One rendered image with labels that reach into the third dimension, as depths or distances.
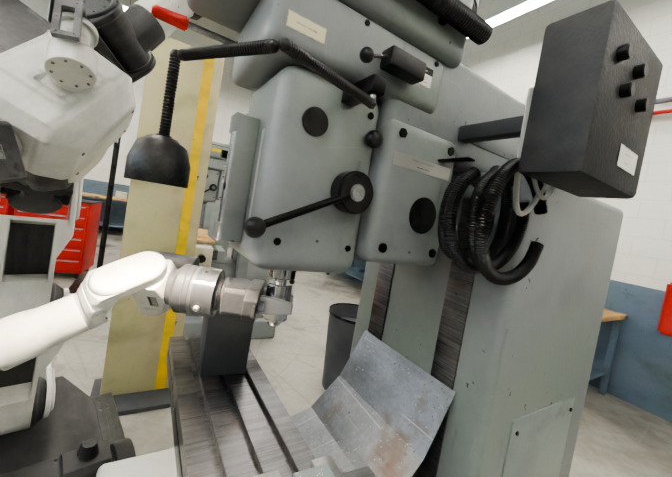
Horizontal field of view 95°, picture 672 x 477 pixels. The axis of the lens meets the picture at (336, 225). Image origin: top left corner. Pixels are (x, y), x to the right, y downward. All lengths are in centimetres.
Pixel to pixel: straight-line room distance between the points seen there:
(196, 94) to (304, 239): 193
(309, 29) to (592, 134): 39
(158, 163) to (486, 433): 74
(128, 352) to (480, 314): 220
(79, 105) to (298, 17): 46
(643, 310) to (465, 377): 387
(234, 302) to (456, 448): 55
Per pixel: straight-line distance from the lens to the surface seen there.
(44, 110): 76
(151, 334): 247
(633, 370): 465
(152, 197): 226
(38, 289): 113
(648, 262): 454
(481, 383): 75
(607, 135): 53
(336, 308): 281
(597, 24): 55
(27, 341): 64
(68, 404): 162
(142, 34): 97
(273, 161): 48
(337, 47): 53
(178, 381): 97
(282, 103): 49
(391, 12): 60
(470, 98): 74
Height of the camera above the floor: 142
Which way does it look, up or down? 2 degrees down
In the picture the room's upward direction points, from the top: 10 degrees clockwise
